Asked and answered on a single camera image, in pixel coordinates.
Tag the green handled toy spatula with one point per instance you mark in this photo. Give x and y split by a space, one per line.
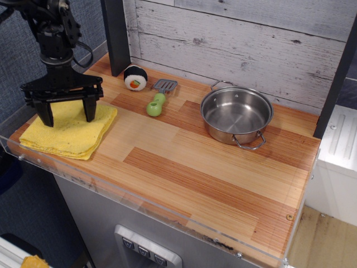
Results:
154 108

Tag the clear acrylic guard rail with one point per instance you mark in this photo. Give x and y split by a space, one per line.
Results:
243 201

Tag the white appliance on right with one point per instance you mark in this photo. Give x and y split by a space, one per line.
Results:
332 188

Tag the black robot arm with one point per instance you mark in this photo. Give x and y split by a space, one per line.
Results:
57 34

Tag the yellow towel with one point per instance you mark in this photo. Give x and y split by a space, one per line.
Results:
72 135

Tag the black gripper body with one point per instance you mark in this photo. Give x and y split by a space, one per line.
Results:
61 83

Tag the stainless steel pot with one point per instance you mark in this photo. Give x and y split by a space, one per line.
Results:
236 115

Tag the dark vertical frame post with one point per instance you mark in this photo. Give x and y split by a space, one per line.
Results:
116 34

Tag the plush sushi roll toy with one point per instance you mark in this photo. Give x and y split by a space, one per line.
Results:
135 78

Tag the dark right frame post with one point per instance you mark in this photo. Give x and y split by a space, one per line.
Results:
337 83

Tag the yellow object bottom left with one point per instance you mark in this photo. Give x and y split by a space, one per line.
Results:
34 262

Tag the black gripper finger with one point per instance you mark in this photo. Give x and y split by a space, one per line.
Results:
89 105
44 111

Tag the silver dispenser panel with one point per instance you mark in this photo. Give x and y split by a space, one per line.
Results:
138 251

